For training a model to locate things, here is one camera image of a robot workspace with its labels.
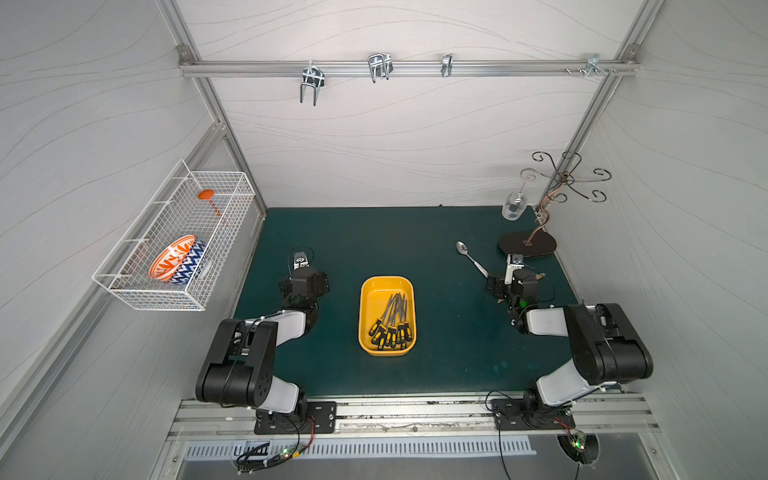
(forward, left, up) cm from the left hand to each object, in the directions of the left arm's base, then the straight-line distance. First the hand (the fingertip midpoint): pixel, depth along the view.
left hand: (305, 274), depth 93 cm
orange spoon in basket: (+8, +22, +26) cm, 35 cm away
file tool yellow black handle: (-11, -30, -7) cm, 33 cm away
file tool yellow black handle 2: (-13, -24, -6) cm, 28 cm away
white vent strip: (-44, -22, -8) cm, 50 cm away
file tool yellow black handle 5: (-10, -29, -7) cm, 31 cm away
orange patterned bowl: (-14, +21, +27) cm, 37 cm away
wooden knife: (+6, -78, -7) cm, 79 cm away
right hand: (+3, -65, -2) cm, 66 cm away
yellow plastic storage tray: (-10, -26, -6) cm, 29 cm away
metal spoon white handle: (+16, -53, -7) cm, 56 cm away
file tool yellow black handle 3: (-18, -26, -5) cm, 32 cm away
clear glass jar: (+20, -67, +12) cm, 71 cm away
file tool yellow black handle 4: (-15, -29, -5) cm, 33 cm away
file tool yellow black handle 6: (-13, -31, -6) cm, 34 cm away
